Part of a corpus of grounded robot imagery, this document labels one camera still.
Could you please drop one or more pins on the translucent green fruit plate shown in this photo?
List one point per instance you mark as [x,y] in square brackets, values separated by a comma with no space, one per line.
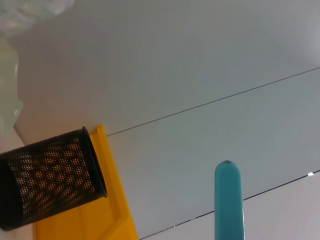
[10,62]

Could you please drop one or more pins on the blue scissors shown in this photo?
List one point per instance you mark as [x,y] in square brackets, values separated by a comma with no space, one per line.
[228,200]

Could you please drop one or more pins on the black mesh pen holder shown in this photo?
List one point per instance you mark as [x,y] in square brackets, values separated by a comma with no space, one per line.
[50,175]

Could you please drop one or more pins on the yellow plastic bin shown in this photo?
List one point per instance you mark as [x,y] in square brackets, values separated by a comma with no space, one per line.
[107,220]

